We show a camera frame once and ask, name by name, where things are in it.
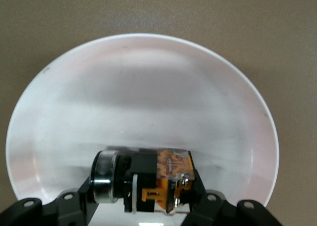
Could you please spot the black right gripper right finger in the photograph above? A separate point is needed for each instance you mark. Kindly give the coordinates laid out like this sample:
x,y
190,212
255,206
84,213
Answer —
x,y
210,208

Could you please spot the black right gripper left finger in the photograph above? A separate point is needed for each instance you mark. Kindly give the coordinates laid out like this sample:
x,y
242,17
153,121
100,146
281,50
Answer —
x,y
71,208

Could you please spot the pale pink round plate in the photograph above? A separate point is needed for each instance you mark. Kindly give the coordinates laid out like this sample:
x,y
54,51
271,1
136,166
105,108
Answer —
x,y
143,97

